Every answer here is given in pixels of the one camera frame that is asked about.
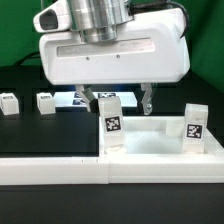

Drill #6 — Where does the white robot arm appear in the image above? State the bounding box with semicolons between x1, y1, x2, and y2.
33;0;190;114

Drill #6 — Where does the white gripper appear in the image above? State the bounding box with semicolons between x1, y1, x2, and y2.
39;8;190;115

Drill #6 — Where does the white U-shaped obstacle fence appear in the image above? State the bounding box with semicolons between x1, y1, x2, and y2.
0;144;224;185

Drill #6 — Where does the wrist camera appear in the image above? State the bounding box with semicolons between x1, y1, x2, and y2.
33;0;72;33

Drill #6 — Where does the black cable with connector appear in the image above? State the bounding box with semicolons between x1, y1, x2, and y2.
13;49;43;67

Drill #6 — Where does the white square tabletop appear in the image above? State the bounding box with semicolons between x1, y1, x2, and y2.
98;115;224;158

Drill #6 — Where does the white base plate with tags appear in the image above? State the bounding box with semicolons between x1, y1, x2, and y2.
54;91;137;108

